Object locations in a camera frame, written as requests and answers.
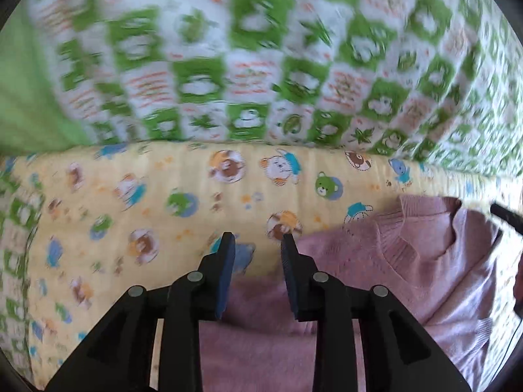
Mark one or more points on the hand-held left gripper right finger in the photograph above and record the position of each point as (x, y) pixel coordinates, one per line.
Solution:
(291, 277)

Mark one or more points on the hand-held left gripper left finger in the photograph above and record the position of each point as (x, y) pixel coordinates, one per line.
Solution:
(225, 273)

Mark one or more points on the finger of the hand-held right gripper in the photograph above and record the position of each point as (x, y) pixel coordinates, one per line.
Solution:
(508, 216)

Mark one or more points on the mauve knit sweater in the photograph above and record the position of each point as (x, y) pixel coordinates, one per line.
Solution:
(408, 253)

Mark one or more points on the yellow bear print blanket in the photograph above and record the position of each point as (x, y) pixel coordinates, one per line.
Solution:
(163, 179)

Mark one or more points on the small green checkered pillow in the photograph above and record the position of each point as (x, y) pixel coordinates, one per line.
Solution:
(16, 220)

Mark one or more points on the large green checkered pillow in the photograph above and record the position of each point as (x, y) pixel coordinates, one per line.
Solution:
(286, 49)

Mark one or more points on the plain green pillow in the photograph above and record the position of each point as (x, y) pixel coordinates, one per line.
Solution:
(32, 102)

